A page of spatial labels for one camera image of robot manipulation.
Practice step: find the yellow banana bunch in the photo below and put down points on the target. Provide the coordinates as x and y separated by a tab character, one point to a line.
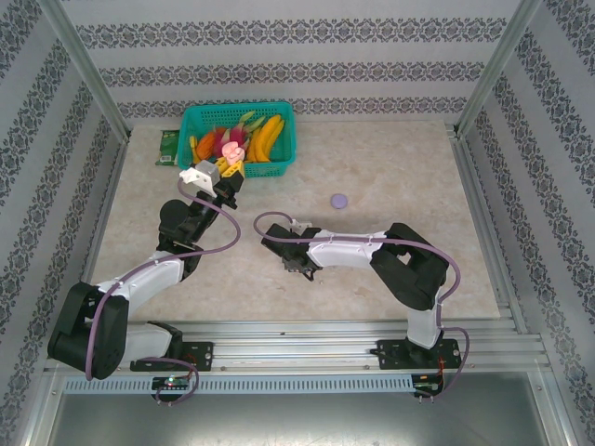
267	135

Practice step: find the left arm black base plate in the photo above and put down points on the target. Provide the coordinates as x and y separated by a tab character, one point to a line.
200	355

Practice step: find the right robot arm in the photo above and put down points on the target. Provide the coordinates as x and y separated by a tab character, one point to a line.
344	251

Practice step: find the small yellow fruit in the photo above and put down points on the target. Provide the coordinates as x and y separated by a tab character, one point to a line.
192	148

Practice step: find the green snack packet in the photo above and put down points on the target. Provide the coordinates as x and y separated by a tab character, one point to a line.
168	148

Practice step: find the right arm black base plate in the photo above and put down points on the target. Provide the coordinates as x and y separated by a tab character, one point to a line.
392	355

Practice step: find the orange mango fruit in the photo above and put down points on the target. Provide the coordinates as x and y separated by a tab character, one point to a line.
204	146

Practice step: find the pink dragon fruit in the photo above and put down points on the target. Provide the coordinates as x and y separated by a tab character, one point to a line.
232	132

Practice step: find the grey metal sheet panel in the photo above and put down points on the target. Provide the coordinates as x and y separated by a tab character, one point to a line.
297	418

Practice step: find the teal perforated plastic basket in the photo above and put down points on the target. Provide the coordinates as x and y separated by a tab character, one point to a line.
274	172

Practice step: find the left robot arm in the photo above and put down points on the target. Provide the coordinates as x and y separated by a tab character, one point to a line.
149	279

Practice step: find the aluminium enclosure frame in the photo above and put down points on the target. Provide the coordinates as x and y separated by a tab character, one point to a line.
288	334

